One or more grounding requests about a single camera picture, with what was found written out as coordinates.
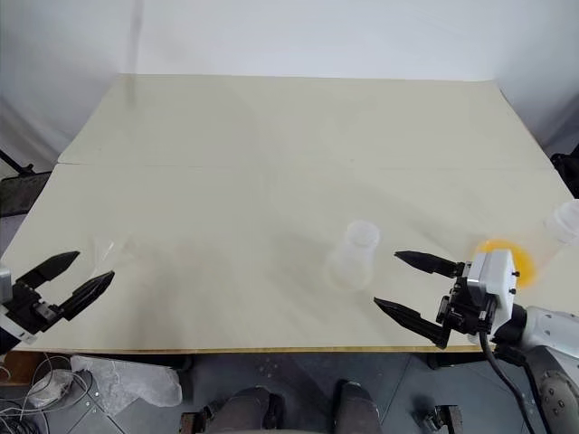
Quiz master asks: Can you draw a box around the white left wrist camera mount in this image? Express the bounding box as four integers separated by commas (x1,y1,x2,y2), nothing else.
0,265,38,343

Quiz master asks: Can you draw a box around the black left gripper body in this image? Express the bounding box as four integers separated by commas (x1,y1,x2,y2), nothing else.
3,282,65,336

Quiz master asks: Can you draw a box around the black floor mat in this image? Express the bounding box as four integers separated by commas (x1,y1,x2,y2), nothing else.
0,171,54,220

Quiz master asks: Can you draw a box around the white tangled cable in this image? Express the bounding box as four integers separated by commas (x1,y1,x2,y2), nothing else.
0,352,99,434

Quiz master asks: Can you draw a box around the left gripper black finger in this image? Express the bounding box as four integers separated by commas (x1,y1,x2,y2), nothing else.
14,250,82,291
60,270,116,323

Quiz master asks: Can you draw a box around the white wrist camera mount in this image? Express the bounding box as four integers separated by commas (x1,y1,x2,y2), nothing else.
465,250,522,338
0,265,38,343

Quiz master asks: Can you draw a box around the clear flask with orange liquid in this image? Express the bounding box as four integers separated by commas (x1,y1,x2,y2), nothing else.
472,200,579,289

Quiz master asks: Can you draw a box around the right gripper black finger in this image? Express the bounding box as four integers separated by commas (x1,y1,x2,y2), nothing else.
373,297,452,350
394,250,468,279

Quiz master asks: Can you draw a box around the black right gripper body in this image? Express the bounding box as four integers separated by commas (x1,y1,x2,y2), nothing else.
435,260,498,338

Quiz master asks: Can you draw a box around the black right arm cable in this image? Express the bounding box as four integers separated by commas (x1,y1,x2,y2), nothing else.
477,329,551,434

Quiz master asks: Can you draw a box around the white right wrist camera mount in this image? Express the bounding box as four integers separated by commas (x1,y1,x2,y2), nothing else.
465,250,522,338

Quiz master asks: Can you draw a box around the black stand leg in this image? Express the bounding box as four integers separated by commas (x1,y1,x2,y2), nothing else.
0,146,36,175

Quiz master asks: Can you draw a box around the clear plastic flask bottle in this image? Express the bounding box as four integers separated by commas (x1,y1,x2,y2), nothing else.
326,220,382,291

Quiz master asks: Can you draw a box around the crumpled clear plastic bag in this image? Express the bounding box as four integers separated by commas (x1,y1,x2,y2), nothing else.
70,354,184,415

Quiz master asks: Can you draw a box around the clear plastic funnel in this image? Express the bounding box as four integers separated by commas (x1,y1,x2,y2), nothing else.
90,234,135,275

